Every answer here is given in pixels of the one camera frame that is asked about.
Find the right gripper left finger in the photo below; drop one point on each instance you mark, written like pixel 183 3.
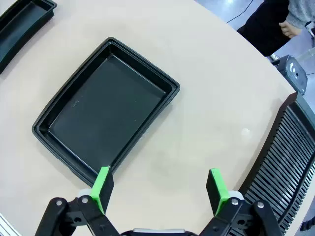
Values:
pixel 101 191

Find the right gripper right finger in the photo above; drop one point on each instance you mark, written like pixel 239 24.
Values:
pixel 217 189

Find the person's left forearm grey sleeve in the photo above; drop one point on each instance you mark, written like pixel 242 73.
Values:
pixel 300 12

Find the black plastic ESD tray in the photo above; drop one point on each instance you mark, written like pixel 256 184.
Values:
pixel 105 103
pixel 17 29

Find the person's left hand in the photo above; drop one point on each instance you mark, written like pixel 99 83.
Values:
pixel 291 30

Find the black slotted board rack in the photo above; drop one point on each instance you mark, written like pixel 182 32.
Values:
pixel 283 159

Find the white slatted base platform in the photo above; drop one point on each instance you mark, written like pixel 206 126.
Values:
pixel 6 227

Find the person in grey sweater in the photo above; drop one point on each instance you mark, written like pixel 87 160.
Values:
pixel 265 24

